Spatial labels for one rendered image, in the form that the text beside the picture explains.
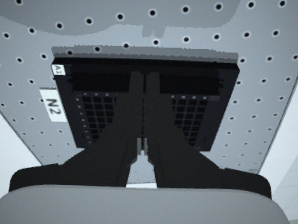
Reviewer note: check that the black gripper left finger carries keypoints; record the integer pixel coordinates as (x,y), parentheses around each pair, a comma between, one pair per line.
(105,163)

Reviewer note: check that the white n2 label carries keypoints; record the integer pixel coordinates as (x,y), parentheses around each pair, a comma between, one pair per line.
(53,104)

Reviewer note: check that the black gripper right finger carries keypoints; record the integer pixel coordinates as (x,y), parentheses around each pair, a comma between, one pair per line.
(176,163)

